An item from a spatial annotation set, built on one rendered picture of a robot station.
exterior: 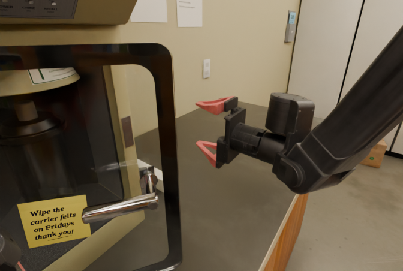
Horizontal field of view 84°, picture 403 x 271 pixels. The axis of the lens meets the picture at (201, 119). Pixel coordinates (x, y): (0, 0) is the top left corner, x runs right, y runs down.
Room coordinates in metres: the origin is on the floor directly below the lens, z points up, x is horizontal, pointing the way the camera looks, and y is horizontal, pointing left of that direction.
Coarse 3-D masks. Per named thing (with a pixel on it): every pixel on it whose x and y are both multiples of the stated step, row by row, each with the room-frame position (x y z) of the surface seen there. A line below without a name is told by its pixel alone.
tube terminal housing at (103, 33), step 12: (0, 24) 0.30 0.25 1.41; (12, 24) 0.31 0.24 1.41; (24, 24) 0.32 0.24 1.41; (36, 24) 0.33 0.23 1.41; (48, 24) 0.35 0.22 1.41; (60, 24) 0.36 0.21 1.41; (72, 24) 0.48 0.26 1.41; (0, 36) 0.30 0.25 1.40; (12, 36) 0.31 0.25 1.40; (24, 36) 0.32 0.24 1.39; (36, 36) 0.33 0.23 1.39; (48, 36) 0.34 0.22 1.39; (60, 36) 0.36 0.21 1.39; (72, 36) 0.37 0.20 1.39; (84, 36) 0.38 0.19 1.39; (96, 36) 0.40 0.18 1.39; (108, 36) 0.42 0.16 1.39; (120, 36) 0.44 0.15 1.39
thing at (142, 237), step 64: (0, 64) 0.22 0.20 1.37; (64, 64) 0.24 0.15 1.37; (128, 64) 0.26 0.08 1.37; (0, 128) 0.22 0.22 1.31; (64, 128) 0.24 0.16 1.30; (128, 128) 0.26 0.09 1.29; (0, 192) 0.21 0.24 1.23; (64, 192) 0.23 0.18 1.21; (128, 192) 0.25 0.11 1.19; (64, 256) 0.22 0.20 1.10; (128, 256) 0.25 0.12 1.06
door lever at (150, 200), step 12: (144, 180) 0.26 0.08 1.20; (156, 180) 0.26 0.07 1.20; (156, 192) 0.23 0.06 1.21; (108, 204) 0.21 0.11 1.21; (120, 204) 0.21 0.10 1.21; (132, 204) 0.21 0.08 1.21; (144, 204) 0.21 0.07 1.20; (156, 204) 0.22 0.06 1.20; (84, 216) 0.19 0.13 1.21; (96, 216) 0.20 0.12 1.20; (108, 216) 0.20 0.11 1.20
